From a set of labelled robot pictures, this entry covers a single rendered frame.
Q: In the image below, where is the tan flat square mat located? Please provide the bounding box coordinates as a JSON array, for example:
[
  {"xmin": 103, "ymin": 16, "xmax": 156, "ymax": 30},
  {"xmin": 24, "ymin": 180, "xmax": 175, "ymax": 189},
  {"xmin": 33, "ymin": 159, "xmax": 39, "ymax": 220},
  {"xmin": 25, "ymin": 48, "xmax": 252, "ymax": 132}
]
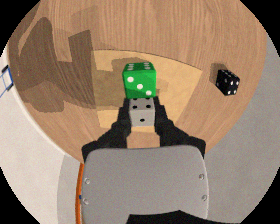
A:
[{"xmin": 91, "ymin": 50, "xmax": 203, "ymax": 128}]

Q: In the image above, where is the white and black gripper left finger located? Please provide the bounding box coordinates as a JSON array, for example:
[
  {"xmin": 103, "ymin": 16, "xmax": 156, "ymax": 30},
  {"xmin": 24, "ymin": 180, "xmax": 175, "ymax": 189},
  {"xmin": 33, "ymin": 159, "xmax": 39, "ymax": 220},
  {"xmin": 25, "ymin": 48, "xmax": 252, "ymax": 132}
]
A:
[{"xmin": 81, "ymin": 98, "xmax": 132, "ymax": 164}]

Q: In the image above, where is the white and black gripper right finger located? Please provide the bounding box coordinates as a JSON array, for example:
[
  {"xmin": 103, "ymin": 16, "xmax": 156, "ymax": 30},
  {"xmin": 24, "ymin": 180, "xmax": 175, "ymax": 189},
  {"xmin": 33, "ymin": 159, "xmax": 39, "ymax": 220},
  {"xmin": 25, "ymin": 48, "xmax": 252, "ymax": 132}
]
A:
[{"xmin": 153, "ymin": 96, "xmax": 206, "ymax": 160}]

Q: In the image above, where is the green die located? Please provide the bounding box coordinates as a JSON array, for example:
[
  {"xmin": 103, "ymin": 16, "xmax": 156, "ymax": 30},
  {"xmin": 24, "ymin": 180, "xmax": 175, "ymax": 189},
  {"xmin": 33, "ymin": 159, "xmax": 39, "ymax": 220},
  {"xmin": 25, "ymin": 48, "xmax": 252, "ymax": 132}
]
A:
[{"xmin": 122, "ymin": 62, "xmax": 156, "ymax": 99}]

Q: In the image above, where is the black die with white pips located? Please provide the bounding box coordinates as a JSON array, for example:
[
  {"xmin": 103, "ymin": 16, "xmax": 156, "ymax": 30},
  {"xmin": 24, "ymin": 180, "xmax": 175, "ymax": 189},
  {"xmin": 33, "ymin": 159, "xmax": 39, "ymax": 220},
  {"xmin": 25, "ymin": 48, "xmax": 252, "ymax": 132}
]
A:
[{"xmin": 215, "ymin": 70, "xmax": 240, "ymax": 96}]

